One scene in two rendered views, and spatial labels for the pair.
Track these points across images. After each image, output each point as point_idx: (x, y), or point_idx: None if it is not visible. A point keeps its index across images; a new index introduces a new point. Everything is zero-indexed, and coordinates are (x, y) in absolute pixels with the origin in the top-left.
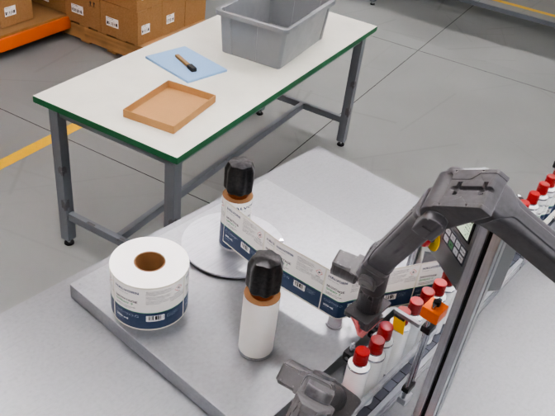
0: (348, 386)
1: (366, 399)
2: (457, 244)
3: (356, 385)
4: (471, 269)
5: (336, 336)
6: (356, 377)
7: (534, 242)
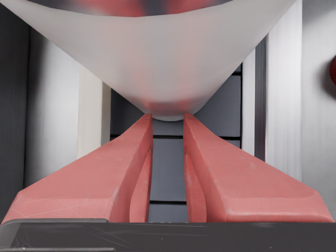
0: (158, 98)
1: (295, 51)
2: None
3: (236, 64)
4: None
5: None
6: (248, 30)
7: None
